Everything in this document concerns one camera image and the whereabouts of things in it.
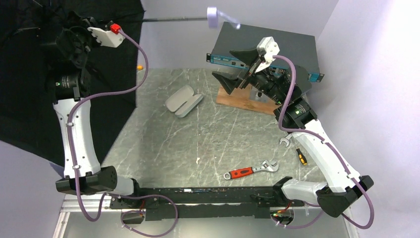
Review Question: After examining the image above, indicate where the red handled adjustable wrench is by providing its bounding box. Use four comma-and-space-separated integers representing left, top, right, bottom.
223, 160, 279, 180

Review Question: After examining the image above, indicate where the silver open end spanner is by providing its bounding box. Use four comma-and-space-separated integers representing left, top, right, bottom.
279, 133, 292, 147

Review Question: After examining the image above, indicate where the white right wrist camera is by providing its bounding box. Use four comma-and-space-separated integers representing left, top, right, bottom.
255, 36, 280, 73

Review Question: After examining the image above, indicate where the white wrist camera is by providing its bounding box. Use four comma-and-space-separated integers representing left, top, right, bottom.
87, 23, 125, 48
255, 36, 280, 73

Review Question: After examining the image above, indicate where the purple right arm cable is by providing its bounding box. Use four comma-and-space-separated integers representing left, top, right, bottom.
271, 55, 375, 230

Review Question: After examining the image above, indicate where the wooden base board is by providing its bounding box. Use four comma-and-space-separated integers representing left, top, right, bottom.
215, 85, 279, 115

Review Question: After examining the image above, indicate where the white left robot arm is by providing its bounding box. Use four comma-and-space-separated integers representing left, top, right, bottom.
39, 11, 136, 196

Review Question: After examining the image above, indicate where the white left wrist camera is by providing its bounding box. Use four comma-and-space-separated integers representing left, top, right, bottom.
87, 23, 125, 48

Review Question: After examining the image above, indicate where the aluminium frame rail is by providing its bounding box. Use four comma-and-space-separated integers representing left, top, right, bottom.
53, 195, 359, 238

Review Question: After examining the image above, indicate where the teal network switch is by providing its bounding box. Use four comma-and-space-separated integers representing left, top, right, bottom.
206, 23, 324, 82

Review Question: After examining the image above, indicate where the black yellow screwdriver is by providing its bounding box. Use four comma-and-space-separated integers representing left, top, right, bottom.
296, 148, 308, 166

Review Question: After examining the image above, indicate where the lilac folding umbrella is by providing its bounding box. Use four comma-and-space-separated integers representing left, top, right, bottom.
0, 0, 242, 168

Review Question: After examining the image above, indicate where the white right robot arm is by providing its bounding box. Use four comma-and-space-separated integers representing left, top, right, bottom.
213, 48, 373, 217

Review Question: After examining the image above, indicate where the mint green umbrella sleeve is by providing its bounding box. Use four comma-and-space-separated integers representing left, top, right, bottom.
164, 85, 204, 118

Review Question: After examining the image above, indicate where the grey metal stand bracket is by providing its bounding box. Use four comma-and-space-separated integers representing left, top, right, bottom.
250, 87, 263, 101

